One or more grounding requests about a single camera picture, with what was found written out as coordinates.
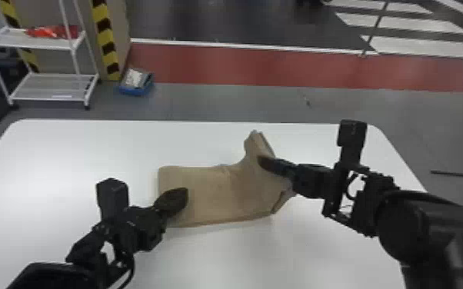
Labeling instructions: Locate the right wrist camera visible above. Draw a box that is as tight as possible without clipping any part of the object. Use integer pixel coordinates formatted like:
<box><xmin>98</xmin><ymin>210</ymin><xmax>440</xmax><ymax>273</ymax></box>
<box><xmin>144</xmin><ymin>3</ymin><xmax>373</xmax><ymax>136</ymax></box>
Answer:
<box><xmin>335</xmin><ymin>119</ymin><xmax>368</xmax><ymax>164</ymax></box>

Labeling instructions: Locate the red snack packet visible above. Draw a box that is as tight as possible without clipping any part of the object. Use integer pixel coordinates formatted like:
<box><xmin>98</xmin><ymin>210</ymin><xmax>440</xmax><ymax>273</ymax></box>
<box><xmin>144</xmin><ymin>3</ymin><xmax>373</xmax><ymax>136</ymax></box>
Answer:
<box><xmin>25</xmin><ymin>24</ymin><xmax>82</xmax><ymax>41</ymax></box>

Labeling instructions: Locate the white wire rack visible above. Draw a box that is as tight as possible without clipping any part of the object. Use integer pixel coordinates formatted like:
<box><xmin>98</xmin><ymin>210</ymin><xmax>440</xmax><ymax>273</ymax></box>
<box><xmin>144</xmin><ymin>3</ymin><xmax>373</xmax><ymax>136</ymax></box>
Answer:
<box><xmin>0</xmin><ymin>0</ymin><xmax>101</xmax><ymax>110</ymax></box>

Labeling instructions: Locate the beige towel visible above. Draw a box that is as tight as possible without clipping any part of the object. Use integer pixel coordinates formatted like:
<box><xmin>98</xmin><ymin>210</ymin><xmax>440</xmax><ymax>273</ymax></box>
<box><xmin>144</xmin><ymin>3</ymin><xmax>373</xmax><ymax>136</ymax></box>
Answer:
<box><xmin>157</xmin><ymin>129</ymin><xmax>298</xmax><ymax>228</ymax></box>

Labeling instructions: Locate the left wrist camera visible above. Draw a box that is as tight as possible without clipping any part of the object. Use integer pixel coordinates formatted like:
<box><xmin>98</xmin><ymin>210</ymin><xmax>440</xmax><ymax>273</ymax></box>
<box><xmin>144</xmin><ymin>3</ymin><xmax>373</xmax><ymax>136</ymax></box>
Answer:
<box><xmin>95</xmin><ymin>178</ymin><xmax>130</xmax><ymax>222</ymax></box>

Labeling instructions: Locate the yellow black striped post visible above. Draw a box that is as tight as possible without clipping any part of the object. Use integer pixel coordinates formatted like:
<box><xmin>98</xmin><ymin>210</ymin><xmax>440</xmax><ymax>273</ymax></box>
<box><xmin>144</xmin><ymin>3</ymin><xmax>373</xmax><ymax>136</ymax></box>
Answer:
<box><xmin>0</xmin><ymin>0</ymin><xmax>41</xmax><ymax>75</ymax></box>
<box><xmin>91</xmin><ymin>0</ymin><xmax>123</xmax><ymax>82</ymax></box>

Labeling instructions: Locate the blue basket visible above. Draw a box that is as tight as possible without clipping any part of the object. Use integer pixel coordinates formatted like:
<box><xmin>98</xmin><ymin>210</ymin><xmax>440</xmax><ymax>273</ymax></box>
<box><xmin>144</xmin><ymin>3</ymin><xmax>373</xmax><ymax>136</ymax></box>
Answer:
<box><xmin>118</xmin><ymin>67</ymin><xmax>155</xmax><ymax>98</ymax></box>

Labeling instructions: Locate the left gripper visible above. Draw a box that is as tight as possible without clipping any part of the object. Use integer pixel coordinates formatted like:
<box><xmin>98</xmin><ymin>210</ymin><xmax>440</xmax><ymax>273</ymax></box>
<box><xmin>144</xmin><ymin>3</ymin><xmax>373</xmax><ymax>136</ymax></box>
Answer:
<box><xmin>123</xmin><ymin>187</ymin><xmax>189</xmax><ymax>253</ymax></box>

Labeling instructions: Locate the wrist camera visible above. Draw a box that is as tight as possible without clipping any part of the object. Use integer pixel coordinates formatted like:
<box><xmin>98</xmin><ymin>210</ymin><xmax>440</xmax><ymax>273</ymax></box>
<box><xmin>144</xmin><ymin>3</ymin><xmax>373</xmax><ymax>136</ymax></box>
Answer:
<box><xmin>95</xmin><ymin>178</ymin><xmax>130</xmax><ymax>222</ymax></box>
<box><xmin>335</xmin><ymin>119</ymin><xmax>368</xmax><ymax>164</ymax></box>

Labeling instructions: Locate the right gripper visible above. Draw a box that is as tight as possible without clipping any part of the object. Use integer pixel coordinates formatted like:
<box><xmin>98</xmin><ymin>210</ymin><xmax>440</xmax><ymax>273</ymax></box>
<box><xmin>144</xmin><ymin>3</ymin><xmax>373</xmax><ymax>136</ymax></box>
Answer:
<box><xmin>257</xmin><ymin>154</ymin><xmax>338</xmax><ymax>200</ymax></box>

